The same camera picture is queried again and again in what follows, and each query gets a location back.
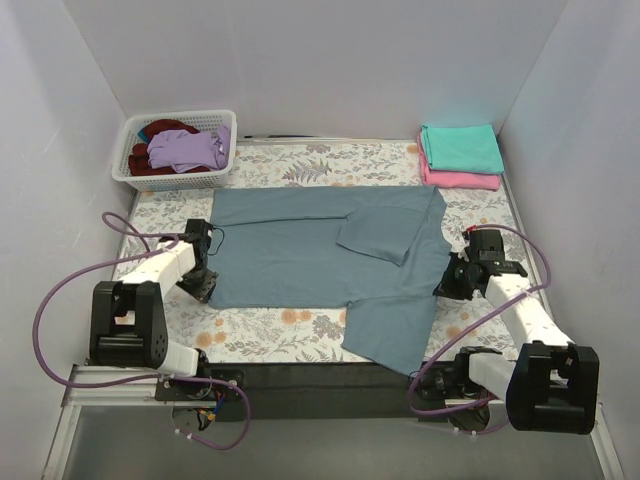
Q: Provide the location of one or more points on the aluminium front frame rail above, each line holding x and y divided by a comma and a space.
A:
110, 387

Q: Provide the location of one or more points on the teal garment in basket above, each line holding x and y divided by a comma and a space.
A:
142, 135

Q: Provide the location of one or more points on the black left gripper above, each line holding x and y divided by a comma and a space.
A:
201, 286

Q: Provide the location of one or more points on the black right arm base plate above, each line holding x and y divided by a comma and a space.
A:
446, 381

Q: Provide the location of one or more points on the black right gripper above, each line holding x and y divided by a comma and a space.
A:
447, 284

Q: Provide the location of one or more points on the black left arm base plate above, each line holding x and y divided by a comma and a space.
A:
171, 390

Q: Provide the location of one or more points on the dark red garment in basket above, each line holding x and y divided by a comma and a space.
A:
139, 160

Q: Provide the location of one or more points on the white plastic laundry basket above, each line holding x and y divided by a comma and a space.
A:
203, 120

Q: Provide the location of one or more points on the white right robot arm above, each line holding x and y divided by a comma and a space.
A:
542, 347

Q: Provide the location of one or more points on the folded teal t-shirt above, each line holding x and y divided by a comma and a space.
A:
472, 149

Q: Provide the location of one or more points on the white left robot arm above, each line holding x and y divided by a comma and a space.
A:
128, 320

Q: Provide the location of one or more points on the blue-grey t-shirt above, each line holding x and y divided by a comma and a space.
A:
376, 252

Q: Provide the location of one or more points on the lilac t-shirt in basket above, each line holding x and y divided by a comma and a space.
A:
183, 151

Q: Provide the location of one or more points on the folded pink t-shirt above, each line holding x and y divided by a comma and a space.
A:
449, 179

